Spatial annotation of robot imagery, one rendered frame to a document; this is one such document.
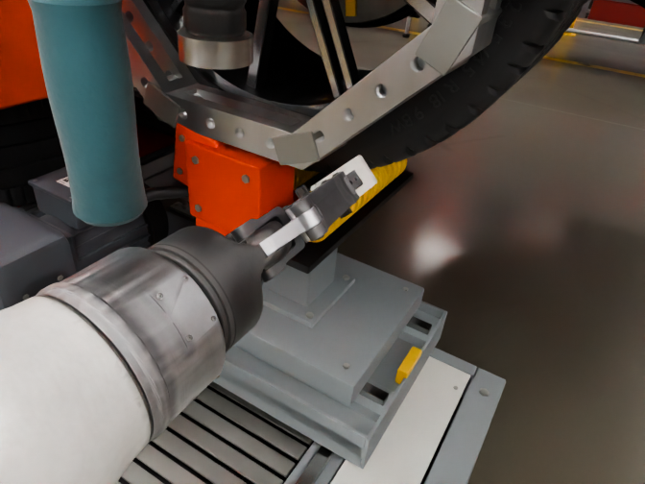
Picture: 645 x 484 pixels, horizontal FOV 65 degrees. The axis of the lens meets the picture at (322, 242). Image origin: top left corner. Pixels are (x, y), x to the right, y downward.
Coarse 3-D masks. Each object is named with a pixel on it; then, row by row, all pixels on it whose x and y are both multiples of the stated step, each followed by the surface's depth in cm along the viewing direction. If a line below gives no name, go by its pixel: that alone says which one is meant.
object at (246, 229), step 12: (324, 180) 40; (264, 216) 33; (276, 216) 34; (288, 216) 35; (240, 228) 32; (252, 228) 32; (300, 240) 35; (288, 252) 34; (276, 264) 33; (264, 276) 32
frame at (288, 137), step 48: (480, 0) 40; (144, 48) 63; (432, 48) 44; (480, 48) 44; (144, 96) 65; (192, 96) 63; (240, 96) 65; (384, 96) 49; (240, 144) 60; (288, 144) 56; (336, 144) 53
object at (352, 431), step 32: (416, 320) 98; (416, 352) 91; (224, 384) 91; (256, 384) 85; (288, 384) 87; (384, 384) 88; (288, 416) 85; (320, 416) 80; (352, 416) 82; (384, 416) 80; (352, 448) 79
